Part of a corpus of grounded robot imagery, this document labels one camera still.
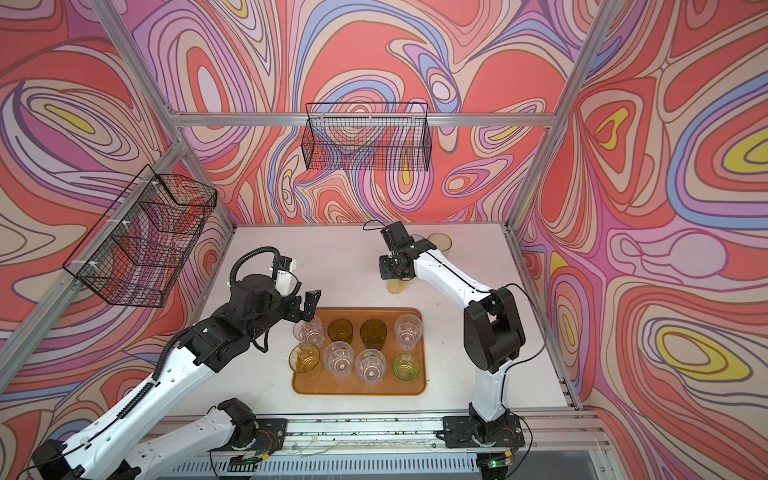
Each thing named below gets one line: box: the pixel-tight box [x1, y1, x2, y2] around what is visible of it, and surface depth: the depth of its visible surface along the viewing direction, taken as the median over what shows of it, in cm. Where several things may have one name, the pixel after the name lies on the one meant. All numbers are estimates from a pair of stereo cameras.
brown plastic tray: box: [292, 307, 427, 395], surface depth 84 cm
